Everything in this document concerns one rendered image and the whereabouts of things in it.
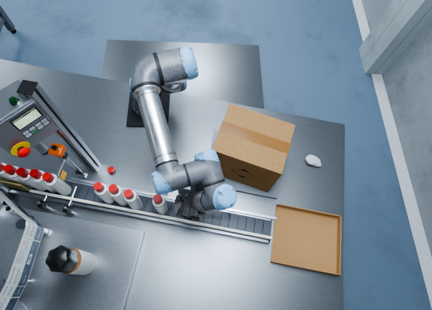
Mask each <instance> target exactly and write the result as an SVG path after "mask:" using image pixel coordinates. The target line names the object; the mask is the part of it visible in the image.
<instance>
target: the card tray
mask: <svg viewBox="0 0 432 310"><path fill-rule="evenodd" d="M275 217H276V220H274V230H273V242H272V248H271V261H270V262H272V263H275V264H281V265H285V266H291V267H295V268H301V269H307V270H311V271H317V272H321V273H327V274H331V275H341V216H340V215H334V214H328V213H325V212H318V211H314V210H308V209H304V208H298V207H294V206H288V205H281V204H277V205H276V211H275Z"/></svg>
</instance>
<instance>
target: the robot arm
mask: <svg viewBox="0 0 432 310"><path fill-rule="evenodd" d="M198 76H199V72H198V69H197V63H196V60H195V55H194V52H193V49H192V47H191V46H181V47H179V48H174V49H170V50H165V51H159V52H155V53H149V54H147V55H145V56H143V57H142V58H141V59H139V61H138V62H137V64H136V65H135V67H134V70H133V72H132V76H131V77H130V80H129V89H130V91H131V93H132V97H133V101H132V107H133V110H134V112H135V113H136V114H137V115H138V116H140V117H142V119H143V124H144V126H145V131H146V134H147V138H148V142H149V145H150V149H151V153H152V157H153V159H154V164H155V166H156V171H155V172H153V173H152V174H151V176H152V181H153V184H154V188H155V190H156V193H157V194H159V195H161V194H166V193H169V192H173V191H176V190H180V189H182V188H186V187H190V190H191V194H183V195H178V196H176V198H175V202H174V204H175V208H174V213H175V214H176V213H177V214H176V216H179V217H182V218H184V219H187V220H189V221H199V219H200V218H204V215H205V213H206V212H213V211H218V210H225V209H228V208H231V207H232V206H233V205H234V204H235V203H236V200H237V193H236V191H235V189H234V188H233V187H232V186H231V185H227V184H226V182H225V179H224V174H223V172H222V168H221V165H220V161H219V158H218V155H217V153H216V151H215V150H206V151H203V152H200V153H197V154H195V156H194V158H195V159H194V161H191V162H188V163H184V164H181V165H180V164H179V161H178V158H177V154H176V150H175V148H174V144H173V141H172V137H171V135H170V131H169V128H168V124H167V120H166V117H165V114H164V110H163V106H162V103H161V99H160V96H163V95H169V94H172V93H176V92H182V91H184V90H185V89H186V87H187V80H190V79H191V80H193V79H195V78H197V77H198ZM178 208H180V210H178Z"/></svg>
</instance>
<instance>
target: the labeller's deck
mask: <svg viewBox="0 0 432 310"><path fill-rule="evenodd" d="M7 206H9V205H5V204H2V205H1V208H0V293H1V291H2V289H3V287H4V286H5V284H6V283H4V282H3V280H4V279H8V276H9V274H10V270H11V268H12V264H13V262H14V259H15V256H16V253H17V250H18V248H19V245H20V242H21V239H22V237H23V233H24V230H20V229H18V228H17V227H16V222H17V221H18V220H19V219H24V218H23V217H21V216H19V215H15V214H13V213H11V212H8V211H6V207H7ZM23 209H24V210H25V211H26V212H27V213H28V214H29V215H31V216H34V219H35V220H36V221H37V222H38V223H40V224H41V225H42V226H47V227H48V228H49V233H48V234H47V236H45V237H42V239H41V242H40V245H39V249H38V251H37V254H36V257H35V261H34V263H33V267H32V269H31V273H30V276H29V279H30V278H32V279H33V283H32V284H29V283H27V284H26V286H25V288H24V290H23V292H22V294H21V296H20V298H19V300H20V301H21V302H22V303H23V304H24V305H25V306H26V307H27V309H28V310H125V308H126V305H127V301H128V297H129V293H130V290H131V286H132V281H133V279H134V274H135V271H136V267H137V264H138V260H139V257H140V252H141V248H142V245H143V241H144V238H145V232H143V231H139V230H133V229H129V228H123V227H119V226H113V225H109V224H103V223H97V222H93V221H86V220H83V219H77V218H73V217H67V216H63V215H57V214H51V213H47V212H41V211H37V210H31V209H27V208H23ZM60 245H63V246H67V247H69V248H76V249H78V250H82V251H86V252H89V253H92V254H93V255H94V256H95V257H96V267H95V269H94V270H93V271H92V272H91V273H90V274H88V275H74V274H65V273H61V272H52V271H50V269H49V267H48V266H47V265H46V263H45V261H46V258H47V256H48V252H49V251H50V250H52V249H54V248H56V247H58V246H60ZM29 279H28V280H29Z"/></svg>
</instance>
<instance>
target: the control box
mask: <svg viewBox="0 0 432 310"><path fill-rule="evenodd" d="M20 84H21V81H20V80H19V79H17V80H15V81H13V82H12V83H10V84H8V85H7V86H5V87H4V88H2V89H0V147H1V148H2V149H4V150H5V151H6V152H8V153H9V154H11V155H12V156H13V157H15V158H18V155H17V152H18V151H17V149H18V148H19V147H22V146H23V147H27V148H29V149H32V148H33V147H34V146H36V145H37V144H39V143H40V142H41V141H43V140H45V139H46V138H47V137H48V136H50V135H52V134H53V133H54V132H56V131H57V130H59V128H58V126H57V125H56V124H55V123H54V121H53V120H52V119H51V118H50V117H49V116H48V115H47V114H46V112H45V111H44V110H43V109H42V107H41V106H40V105H39V104H38V103H37V102H36V101H34V100H32V99H30V98H29V97H28V96H27V98H23V97H20V96H19V95H18V94H17V93H16V91H17V90H18V88H19V86H20ZM11 96H15V97H16V98H18V99H19V100H20V101H21V103H20V104H19V105H18V106H17V107H14V106H12V105H11V104H10V102H9V101H8V100H9V98H10V97H11ZM34 105H35V106H36V108H37V109H38V110H39V111H40V112H41V113H42V114H43V116H41V117H40V118H38V119H37V120H35V121H34V122H32V123H31V124H29V125H28V126H26V127H25V128H23V129H22V130H20V131H18V130H17V129H16V128H15V127H14V126H13V125H12V124H11V123H10V122H9V121H11V120H13V119H14V118H16V117H17V116H19V115H20V114H22V113H23V112H25V111H27V110H28V109H29V108H31V107H33V106H34ZM44 117H47V118H48V120H49V121H50V122H51V123H50V124H48V125H47V126H45V127H44V128H43V129H41V130H40V131H38V132H36V133H35V134H34V135H32V136H31V137H29V138H28V139H26V138H25V137H24V136H23V135H22V134H21V133H22V132H23V131H25V130H27V129H28V128H29V127H31V126H32V125H34V124H35V123H37V122H38V121H40V120H41V119H43V118H44Z"/></svg>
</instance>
